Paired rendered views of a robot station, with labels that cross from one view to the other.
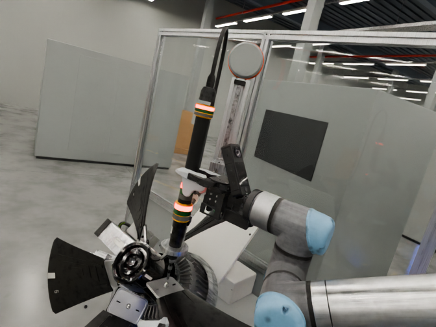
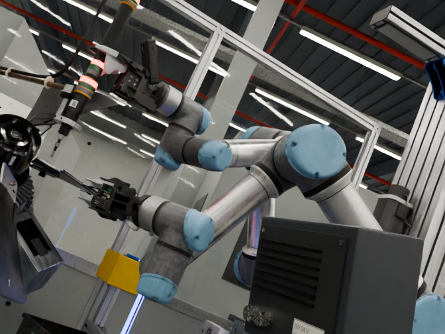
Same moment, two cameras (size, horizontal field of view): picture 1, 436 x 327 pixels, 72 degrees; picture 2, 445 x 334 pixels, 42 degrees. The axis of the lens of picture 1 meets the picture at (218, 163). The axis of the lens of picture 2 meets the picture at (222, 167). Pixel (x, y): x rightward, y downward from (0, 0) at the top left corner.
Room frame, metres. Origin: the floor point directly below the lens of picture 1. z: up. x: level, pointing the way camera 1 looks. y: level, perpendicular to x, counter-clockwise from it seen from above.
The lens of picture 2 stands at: (-0.29, 1.09, 1.09)
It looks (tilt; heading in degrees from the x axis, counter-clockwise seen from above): 11 degrees up; 298
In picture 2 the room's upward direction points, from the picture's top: 24 degrees clockwise
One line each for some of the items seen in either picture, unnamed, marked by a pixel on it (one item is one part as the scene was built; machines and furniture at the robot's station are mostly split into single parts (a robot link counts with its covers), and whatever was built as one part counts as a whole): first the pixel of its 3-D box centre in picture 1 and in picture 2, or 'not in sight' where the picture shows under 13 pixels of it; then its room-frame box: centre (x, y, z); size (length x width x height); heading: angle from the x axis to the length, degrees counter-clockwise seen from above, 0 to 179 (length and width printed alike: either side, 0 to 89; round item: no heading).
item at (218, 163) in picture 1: (218, 169); not in sight; (1.32, -0.01, 1.39); 0.10 x 0.07 x 0.08; 174
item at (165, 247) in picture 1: (178, 230); (73, 107); (0.71, 0.06, 1.35); 0.09 x 0.07 x 0.10; 174
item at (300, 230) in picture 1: (300, 227); (188, 115); (0.56, -0.18, 1.48); 0.11 x 0.08 x 0.09; 59
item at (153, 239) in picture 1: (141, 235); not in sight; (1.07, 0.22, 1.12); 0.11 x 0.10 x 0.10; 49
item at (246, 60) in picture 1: (246, 61); not in sight; (1.42, -0.02, 1.88); 0.17 x 0.15 x 0.16; 49
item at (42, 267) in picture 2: not in sight; (24, 254); (0.69, 0.00, 0.98); 0.20 x 0.16 x 0.20; 139
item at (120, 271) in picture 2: not in sight; (120, 273); (0.69, -0.41, 1.02); 0.16 x 0.10 x 0.11; 139
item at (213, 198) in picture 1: (231, 200); (140, 86); (0.64, -0.05, 1.48); 0.12 x 0.08 x 0.09; 59
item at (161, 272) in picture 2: not in sight; (162, 272); (0.30, 0.05, 1.08); 0.11 x 0.08 x 0.11; 126
